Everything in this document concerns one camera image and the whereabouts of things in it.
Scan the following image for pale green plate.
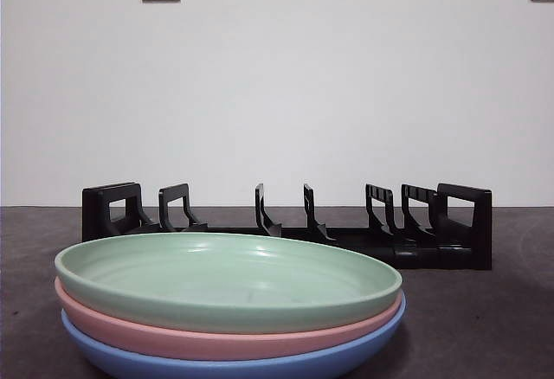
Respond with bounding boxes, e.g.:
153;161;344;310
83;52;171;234
54;232;404;335

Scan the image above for pink plate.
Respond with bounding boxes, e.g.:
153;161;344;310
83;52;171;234
54;275;407;361

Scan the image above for blue plate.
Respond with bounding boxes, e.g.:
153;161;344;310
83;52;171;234
60;294;409;379

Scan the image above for black plate rack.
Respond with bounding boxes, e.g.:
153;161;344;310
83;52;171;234
81;182;493;272

